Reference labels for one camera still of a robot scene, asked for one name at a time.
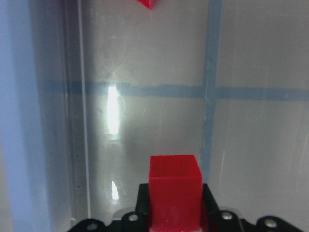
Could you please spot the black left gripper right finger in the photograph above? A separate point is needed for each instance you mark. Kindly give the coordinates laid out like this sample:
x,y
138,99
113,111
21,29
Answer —
x,y
214,219

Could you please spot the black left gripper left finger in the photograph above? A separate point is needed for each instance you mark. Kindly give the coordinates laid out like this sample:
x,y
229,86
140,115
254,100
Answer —
x,y
134,221

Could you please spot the red block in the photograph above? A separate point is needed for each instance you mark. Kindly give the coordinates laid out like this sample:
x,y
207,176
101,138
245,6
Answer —
x,y
175,193
149,4

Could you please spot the clear plastic storage box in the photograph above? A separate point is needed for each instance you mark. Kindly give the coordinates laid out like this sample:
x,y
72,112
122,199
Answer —
x,y
90,89

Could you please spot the red block in cluster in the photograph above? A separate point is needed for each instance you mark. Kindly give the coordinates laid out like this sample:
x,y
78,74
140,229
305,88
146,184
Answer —
x,y
149,4

